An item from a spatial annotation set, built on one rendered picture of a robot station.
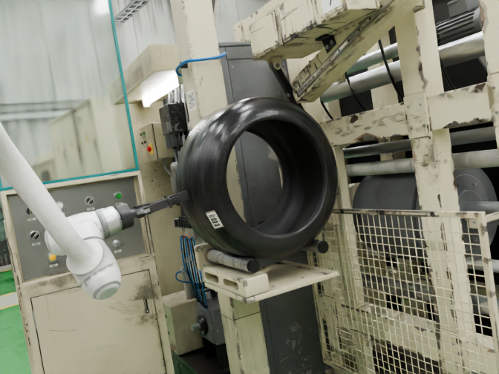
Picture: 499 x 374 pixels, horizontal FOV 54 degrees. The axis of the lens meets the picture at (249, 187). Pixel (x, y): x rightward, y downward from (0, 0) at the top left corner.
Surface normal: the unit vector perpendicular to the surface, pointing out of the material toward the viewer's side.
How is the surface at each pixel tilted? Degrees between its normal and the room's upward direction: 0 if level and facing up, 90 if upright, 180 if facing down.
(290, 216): 55
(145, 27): 90
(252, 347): 90
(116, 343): 91
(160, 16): 90
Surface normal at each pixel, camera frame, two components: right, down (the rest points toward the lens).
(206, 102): 0.46, -0.03
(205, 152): -0.32, -0.23
